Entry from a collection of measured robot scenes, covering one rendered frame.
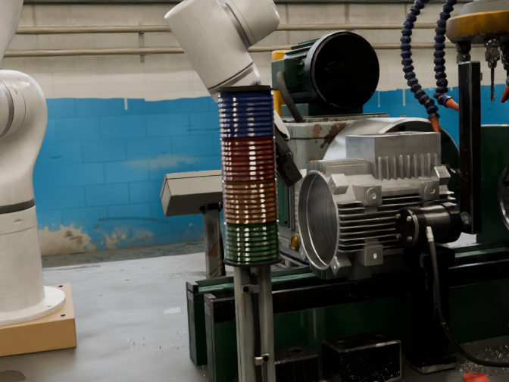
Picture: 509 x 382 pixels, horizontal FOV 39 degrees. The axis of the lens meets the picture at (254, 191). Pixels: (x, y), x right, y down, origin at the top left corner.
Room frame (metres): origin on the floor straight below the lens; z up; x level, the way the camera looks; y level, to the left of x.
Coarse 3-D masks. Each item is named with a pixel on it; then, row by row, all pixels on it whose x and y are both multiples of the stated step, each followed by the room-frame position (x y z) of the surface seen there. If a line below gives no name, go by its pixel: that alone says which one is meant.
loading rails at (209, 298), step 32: (480, 256) 1.27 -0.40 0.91; (192, 288) 1.09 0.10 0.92; (224, 288) 1.10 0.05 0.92; (288, 288) 1.14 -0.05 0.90; (320, 288) 1.05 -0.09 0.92; (352, 288) 1.07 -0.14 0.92; (384, 288) 1.09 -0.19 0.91; (480, 288) 1.15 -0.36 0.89; (192, 320) 1.09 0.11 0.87; (224, 320) 1.00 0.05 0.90; (288, 320) 1.03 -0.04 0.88; (320, 320) 1.05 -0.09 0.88; (352, 320) 1.07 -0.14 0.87; (384, 320) 1.09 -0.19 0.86; (480, 320) 1.15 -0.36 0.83; (192, 352) 1.10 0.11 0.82; (224, 352) 1.00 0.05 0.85; (320, 352) 1.05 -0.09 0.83
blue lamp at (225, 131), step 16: (224, 96) 0.75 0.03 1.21; (240, 96) 0.74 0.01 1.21; (256, 96) 0.74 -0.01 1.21; (272, 96) 0.76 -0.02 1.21; (224, 112) 0.75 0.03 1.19; (240, 112) 0.74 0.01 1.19; (256, 112) 0.74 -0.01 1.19; (272, 112) 0.76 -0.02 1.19; (224, 128) 0.75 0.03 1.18; (240, 128) 0.74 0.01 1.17; (256, 128) 0.74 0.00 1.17; (272, 128) 0.76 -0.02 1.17
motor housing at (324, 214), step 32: (320, 160) 1.13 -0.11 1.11; (352, 160) 1.13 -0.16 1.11; (320, 192) 1.20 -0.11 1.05; (352, 192) 1.08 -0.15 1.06; (384, 192) 1.07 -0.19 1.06; (416, 192) 1.09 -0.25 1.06; (448, 192) 1.12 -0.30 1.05; (320, 224) 1.21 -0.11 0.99; (352, 224) 1.06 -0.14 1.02; (384, 224) 1.06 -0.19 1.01; (320, 256) 1.17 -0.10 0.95; (352, 256) 1.08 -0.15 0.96; (384, 256) 1.11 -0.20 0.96
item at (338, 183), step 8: (432, 168) 1.13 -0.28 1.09; (440, 168) 1.13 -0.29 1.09; (336, 176) 1.07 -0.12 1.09; (344, 176) 1.07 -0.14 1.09; (432, 176) 1.13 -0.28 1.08; (440, 176) 1.12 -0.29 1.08; (448, 176) 1.12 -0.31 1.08; (336, 184) 1.06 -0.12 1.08; (344, 184) 1.06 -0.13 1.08; (440, 184) 1.13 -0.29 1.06; (336, 192) 1.07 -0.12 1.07; (344, 192) 1.07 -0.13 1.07; (304, 256) 1.18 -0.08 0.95; (336, 256) 1.07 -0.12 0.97; (344, 256) 1.07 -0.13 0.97; (336, 264) 1.06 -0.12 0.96; (344, 264) 1.06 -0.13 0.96; (336, 272) 1.07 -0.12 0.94; (344, 272) 1.07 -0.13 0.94
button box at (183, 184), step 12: (168, 180) 1.28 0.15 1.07; (180, 180) 1.29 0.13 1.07; (192, 180) 1.29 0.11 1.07; (204, 180) 1.30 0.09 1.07; (216, 180) 1.31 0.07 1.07; (168, 192) 1.27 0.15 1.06; (180, 192) 1.27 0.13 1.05; (192, 192) 1.28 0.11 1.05; (204, 192) 1.28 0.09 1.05; (216, 192) 1.29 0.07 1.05; (168, 204) 1.28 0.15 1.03; (180, 204) 1.29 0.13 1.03; (192, 204) 1.30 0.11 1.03; (204, 204) 1.31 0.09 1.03; (168, 216) 1.31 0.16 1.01
